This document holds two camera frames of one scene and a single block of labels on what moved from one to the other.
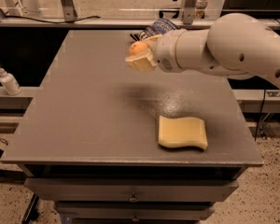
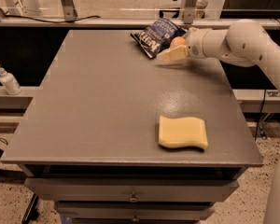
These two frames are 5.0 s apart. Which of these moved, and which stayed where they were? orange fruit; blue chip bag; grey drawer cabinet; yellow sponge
Moved: orange fruit
Stayed: grey drawer cabinet; yellow sponge; blue chip bag
